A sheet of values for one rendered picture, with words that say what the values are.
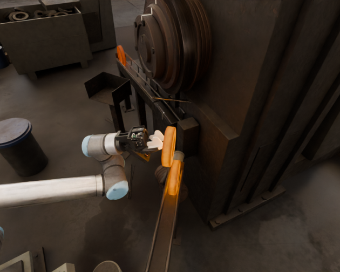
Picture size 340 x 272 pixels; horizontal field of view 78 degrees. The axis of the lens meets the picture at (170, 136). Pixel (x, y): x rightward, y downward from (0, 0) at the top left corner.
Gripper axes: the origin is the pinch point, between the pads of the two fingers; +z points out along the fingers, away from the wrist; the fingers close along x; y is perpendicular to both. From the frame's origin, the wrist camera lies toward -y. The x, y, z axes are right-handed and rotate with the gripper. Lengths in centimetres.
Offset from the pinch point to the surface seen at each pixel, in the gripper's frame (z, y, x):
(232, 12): 27, 32, 29
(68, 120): -152, -51, 105
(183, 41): 8.8, 27.4, 26.6
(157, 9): -1, 38, 39
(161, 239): -6.2, -26.7, -25.6
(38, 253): -103, -65, -25
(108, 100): -65, -14, 67
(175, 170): -1.0, -14.5, -1.9
